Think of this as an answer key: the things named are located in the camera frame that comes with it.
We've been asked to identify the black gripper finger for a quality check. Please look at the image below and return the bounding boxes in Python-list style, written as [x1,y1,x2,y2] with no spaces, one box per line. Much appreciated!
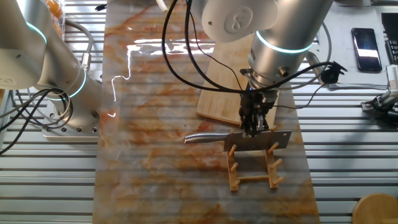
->
[245,119,270,138]
[239,105,247,128]

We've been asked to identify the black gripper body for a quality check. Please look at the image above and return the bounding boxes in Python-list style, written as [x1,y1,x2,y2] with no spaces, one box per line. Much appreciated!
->
[238,88,280,121]

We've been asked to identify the steel cleaver knife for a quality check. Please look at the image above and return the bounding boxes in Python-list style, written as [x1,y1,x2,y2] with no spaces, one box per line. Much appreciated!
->
[183,129,292,152]

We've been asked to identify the wooden cutting board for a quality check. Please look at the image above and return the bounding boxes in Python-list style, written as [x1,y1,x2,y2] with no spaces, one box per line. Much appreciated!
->
[196,32,280,129]

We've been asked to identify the wooden peg knife rack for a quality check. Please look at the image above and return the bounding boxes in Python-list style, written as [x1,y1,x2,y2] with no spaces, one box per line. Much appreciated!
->
[226,126,285,192]

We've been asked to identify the marble pattern table mat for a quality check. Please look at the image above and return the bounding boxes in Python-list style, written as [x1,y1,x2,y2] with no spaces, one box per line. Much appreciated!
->
[92,0,321,224]

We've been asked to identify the black smartphone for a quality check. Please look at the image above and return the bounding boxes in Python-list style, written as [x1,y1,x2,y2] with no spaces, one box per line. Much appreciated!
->
[351,27,383,73]

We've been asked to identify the black keyboard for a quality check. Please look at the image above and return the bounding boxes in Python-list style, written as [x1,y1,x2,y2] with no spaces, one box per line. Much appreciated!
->
[381,12,398,66]

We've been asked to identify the wooden mug tree stand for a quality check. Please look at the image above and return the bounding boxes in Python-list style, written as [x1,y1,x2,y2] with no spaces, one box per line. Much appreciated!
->
[351,192,398,224]

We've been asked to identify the clear plastic fruit container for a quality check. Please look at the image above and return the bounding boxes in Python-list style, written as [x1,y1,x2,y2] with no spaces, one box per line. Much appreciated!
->
[43,0,67,37]

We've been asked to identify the orange fruit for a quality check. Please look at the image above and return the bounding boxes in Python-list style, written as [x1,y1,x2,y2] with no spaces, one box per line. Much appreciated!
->
[46,0,64,19]

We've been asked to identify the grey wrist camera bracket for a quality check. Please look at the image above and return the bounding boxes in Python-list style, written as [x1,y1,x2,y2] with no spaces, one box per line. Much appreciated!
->
[306,49,326,85]

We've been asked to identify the black gripper cable with clip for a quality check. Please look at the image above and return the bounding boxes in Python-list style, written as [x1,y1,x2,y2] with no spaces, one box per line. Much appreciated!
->
[161,0,348,94]

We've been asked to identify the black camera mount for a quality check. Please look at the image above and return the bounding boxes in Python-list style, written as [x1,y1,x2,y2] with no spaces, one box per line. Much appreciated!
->
[360,90,398,124]

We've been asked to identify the silver depth camera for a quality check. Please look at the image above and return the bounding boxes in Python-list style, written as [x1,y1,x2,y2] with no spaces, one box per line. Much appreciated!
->
[385,64,398,99]

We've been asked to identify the grey hose with metal connector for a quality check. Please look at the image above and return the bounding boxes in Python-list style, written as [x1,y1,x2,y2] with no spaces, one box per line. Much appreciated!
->
[63,19,95,74]

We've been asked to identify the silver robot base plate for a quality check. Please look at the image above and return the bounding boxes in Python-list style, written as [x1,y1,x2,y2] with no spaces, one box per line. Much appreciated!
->
[41,98,101,140]

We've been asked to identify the black cable bundle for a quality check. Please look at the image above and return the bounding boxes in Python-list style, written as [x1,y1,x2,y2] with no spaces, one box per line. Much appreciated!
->
[0,88,75,156]

